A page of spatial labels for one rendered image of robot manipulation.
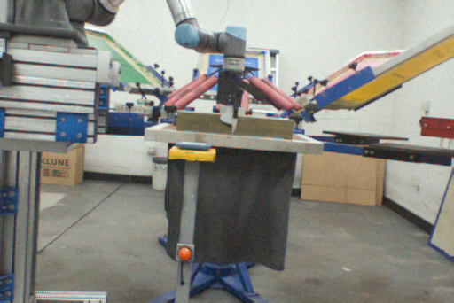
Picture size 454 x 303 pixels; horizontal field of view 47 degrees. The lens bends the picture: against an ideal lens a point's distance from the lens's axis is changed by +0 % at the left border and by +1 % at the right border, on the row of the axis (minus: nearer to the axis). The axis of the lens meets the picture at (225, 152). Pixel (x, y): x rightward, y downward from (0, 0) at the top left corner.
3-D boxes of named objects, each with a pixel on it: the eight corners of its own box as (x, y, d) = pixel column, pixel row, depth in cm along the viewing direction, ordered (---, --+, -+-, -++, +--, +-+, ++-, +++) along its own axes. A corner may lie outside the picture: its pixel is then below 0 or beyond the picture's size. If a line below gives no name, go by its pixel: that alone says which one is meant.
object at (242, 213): (286, 273, 183) (298, 151, 179) (159, 263, 183) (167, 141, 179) (285, 270, 186) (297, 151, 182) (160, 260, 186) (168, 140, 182)
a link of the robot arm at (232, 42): (230, 28, 186) (251, 28, 182) (227, 59, 187) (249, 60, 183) (219, 24, 179) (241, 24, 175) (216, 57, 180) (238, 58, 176)
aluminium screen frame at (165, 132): (322, 154, 171) (324, 143, 170) (144, 140, 170) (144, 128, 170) (292, 138, 249) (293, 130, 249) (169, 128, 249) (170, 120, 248)
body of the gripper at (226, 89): (216, 104, 187) (218, 71, 186) (240, 106, 187) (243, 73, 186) (215, 104, 179) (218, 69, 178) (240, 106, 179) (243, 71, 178)
